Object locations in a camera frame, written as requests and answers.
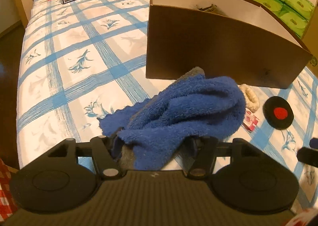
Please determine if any blue fluffy towel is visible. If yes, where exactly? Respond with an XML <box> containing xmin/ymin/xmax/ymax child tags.
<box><xmin>98</xmin><ymin>73</ymin><xmax>247</xmax><ymax>171</ymax></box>

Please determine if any black red round pad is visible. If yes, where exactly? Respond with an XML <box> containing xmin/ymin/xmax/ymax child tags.
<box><xmin>263</xmin><ymin>96</ymin><xmax>294</xmax><ymax>130</ymax></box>

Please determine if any small pink wrapper packet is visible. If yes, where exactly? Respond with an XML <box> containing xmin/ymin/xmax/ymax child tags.
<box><xmin>243</xmin><ymin>109</ymin><xmax>259</xmax><ymax>132</ymax></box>

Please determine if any cream fluffy scrunchie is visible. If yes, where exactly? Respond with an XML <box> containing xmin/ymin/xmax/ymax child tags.
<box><xmin>239</xmin><ymin>84</ymin><xmax>260</xmax><ymax>113</ymax></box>

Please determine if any grey felt cloth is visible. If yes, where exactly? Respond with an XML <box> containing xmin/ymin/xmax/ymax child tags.
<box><xmin>196</xmin><ymin>4</ymin><xmax>227</xmax><ymax>16</ymax></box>

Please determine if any blue checked bed sheet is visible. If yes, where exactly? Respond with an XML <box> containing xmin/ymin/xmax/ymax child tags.
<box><xmin>17</xmin><ymin>0</ymin><xmax>317</xmax><ymax>212</ymax></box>

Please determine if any red checked cloth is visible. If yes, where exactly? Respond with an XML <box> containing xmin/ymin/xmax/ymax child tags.
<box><xmin>0</xmin><ymin>160</ymin><xmax>18</xmax><ymax>223</ymax></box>

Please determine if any large brown cardboard carton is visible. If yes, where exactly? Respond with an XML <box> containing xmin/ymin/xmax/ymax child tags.
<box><xmin>302</xmin><ymin>7</ymin><xmax>318</xmax><ymax>76</ymax></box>

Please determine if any brown open cardboard box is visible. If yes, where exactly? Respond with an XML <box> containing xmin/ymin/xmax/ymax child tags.
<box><xmin>145</xmin><ymin>0</ymin><xmax>312</xmax><ymax>89</ymax></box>

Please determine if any green tissue pack bundle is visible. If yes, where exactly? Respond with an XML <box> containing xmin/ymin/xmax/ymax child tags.
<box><xmin>254</xmin><ymin>0</ymin><xmax>315</xmax><ymax>38</ymax></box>

